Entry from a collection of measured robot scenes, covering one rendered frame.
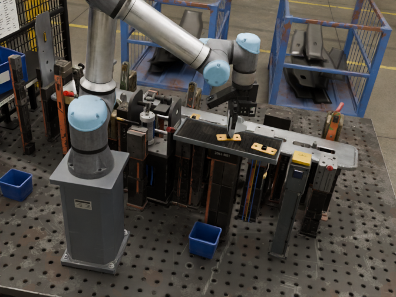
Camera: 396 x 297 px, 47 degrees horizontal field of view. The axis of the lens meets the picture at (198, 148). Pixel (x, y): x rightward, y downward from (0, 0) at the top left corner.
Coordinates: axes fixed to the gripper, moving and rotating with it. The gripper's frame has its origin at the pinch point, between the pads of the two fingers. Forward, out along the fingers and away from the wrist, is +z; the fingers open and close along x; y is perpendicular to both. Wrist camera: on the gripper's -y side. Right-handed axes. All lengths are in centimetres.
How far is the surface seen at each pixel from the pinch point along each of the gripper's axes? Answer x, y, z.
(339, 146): 18, 53, 18
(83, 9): 488, -96, 118
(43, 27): 72, -72, -9
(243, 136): 1.0, 5.7, 2.1
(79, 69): 43, -55, -3
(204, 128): 6.1, -7.6, 2.1
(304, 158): -12.6, 24.2, 2.1
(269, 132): 11.0, 18.5, 7.1
